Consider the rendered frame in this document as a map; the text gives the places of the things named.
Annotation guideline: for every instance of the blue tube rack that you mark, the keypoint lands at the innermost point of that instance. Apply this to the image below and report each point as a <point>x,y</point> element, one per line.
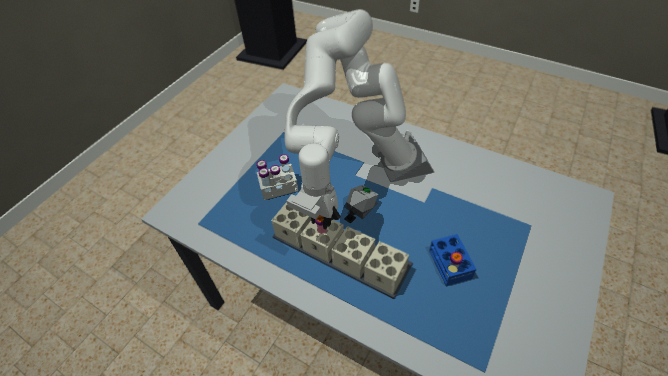
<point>462,274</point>

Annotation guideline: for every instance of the blue bench mat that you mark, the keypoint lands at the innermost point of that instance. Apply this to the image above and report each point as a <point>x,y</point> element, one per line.
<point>461,320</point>

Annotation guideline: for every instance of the white tube rack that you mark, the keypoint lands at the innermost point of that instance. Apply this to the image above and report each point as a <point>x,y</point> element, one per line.
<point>290,185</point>

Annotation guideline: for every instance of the beige bucket adapter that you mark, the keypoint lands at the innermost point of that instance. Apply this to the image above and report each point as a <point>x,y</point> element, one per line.
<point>382,261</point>
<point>320,245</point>
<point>288,225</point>
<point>351,251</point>

